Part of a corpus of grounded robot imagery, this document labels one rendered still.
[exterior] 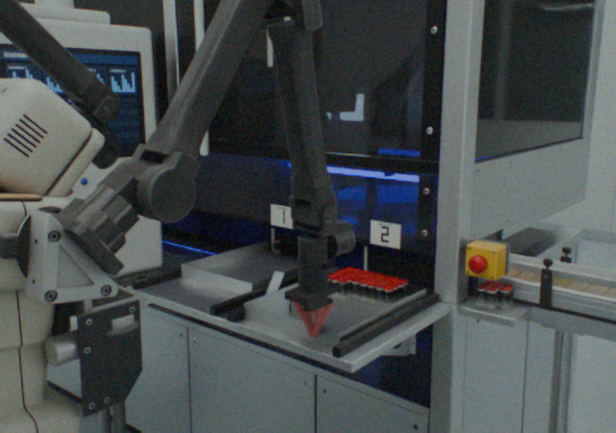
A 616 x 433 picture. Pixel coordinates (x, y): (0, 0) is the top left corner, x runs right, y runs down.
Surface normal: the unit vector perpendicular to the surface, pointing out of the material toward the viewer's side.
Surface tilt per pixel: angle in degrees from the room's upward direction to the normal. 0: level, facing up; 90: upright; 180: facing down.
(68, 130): 90
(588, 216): 90
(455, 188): 90
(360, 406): 90
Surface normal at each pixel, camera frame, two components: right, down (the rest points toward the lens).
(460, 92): -0.63, 0.15
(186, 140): 0.77, -0.02
